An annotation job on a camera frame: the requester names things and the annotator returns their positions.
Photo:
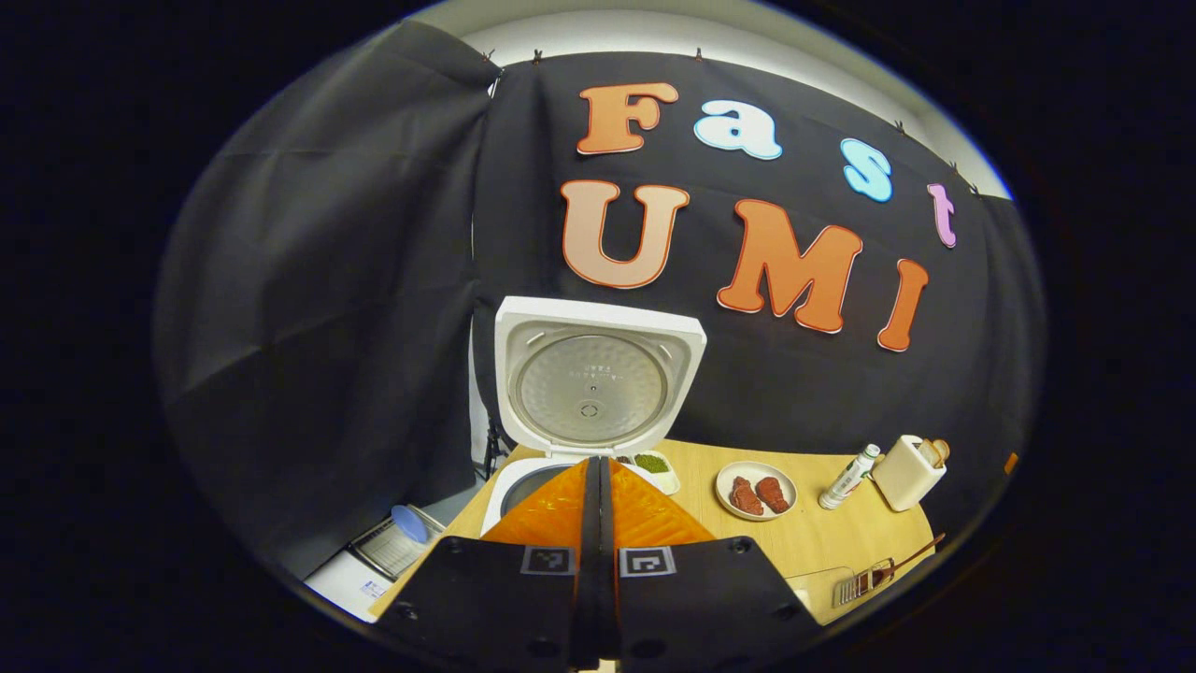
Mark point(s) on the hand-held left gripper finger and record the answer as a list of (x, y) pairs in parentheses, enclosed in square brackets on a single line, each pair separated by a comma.
[(607, 598), (589, 579)]

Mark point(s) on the brown wooden spoon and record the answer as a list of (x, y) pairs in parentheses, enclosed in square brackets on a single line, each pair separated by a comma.
[(911, 556)]

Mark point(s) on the white rice cooker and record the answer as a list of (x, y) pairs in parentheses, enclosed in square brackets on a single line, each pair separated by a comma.
[(593, 388)]

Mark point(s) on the cream square rice container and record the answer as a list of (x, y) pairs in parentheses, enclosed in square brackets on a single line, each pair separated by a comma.
[(818, 594)]

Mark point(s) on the toast slice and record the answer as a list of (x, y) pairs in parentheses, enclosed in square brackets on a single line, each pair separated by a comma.
[(942, 450), (928, 453)]

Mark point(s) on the cream toaster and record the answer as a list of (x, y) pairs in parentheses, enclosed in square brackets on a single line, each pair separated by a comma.
[(902, 477)]

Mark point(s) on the white divided grain dish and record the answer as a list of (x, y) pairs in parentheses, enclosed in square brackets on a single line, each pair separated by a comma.
[(652, 463)]

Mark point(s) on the black tripod stand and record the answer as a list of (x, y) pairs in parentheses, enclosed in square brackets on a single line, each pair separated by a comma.
[(491, 453)]

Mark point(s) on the white bottle green label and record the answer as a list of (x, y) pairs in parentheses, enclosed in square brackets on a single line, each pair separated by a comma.
[(848, 479)]

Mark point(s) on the brown meat piece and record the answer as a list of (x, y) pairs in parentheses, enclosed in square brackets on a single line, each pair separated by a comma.
[(774, 494), (745, 497)]

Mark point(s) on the blue oval object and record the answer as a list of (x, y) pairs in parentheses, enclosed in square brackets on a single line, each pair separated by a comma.
[(410, 524)]

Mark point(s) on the white round plate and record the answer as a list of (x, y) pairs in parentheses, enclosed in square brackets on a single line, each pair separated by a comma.
[(761, 469)]

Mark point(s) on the grey grid panel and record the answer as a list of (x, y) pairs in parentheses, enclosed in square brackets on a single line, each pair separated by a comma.
[(383, 551)]

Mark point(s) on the white box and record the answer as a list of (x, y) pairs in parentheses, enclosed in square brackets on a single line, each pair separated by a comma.
[(341, 589)]

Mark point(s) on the black backdrop cloth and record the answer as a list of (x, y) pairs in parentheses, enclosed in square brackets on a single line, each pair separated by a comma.
[(327, 327)]

